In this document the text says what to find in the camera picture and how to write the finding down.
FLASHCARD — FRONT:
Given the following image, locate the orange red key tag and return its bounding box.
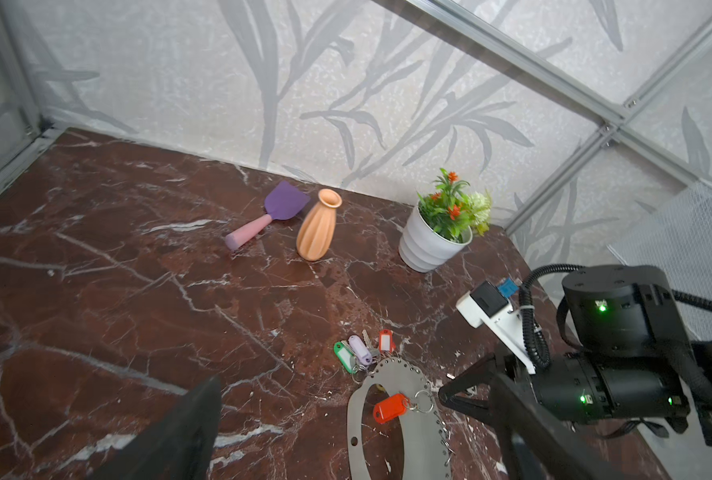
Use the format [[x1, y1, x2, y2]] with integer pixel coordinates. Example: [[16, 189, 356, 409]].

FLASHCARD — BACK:
[[373, 393, 410, 424]]

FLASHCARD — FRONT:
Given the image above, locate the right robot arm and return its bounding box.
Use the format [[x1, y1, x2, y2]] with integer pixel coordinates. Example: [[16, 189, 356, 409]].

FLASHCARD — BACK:
[[438, 264, 712, 447]]

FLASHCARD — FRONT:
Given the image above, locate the purple key tag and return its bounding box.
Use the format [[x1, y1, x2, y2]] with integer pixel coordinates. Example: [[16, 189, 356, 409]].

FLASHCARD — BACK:
[[348, 335, 374, 366]]

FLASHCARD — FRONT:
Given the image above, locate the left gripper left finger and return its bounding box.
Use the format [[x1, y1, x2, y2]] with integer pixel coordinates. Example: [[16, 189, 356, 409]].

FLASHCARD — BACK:
[[90, 376, 222, 479]]

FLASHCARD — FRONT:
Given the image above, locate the white wire mesh basket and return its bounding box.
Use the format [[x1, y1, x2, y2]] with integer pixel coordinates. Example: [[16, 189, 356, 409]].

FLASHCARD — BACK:
[[606, 179, 712, 343]]

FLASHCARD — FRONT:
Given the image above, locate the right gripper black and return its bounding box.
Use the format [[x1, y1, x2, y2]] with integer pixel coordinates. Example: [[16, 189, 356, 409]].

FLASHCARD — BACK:
[[438, 353, 548, 425]]

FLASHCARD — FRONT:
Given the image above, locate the green key tag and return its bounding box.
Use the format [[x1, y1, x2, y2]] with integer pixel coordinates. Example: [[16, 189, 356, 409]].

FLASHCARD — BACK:
[[333, 341, 360, 375]]

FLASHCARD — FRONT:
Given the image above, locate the orange ribbed vase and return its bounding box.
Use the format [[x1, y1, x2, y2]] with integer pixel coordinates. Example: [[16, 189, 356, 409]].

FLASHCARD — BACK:
[[296, 189, 342, 261]]

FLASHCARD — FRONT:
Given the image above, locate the white pot artificial plant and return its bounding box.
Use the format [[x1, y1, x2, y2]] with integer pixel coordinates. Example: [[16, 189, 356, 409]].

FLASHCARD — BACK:
[[399, 168, 493, 273]]

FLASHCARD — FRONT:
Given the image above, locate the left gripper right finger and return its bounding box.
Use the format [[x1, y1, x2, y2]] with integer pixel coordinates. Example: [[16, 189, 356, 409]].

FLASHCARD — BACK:
[[490, 371, 633, 480]]

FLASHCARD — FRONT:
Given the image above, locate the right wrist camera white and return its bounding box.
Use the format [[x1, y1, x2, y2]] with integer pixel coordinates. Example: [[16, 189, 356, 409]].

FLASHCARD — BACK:
[[456, 281, 536, 374]]

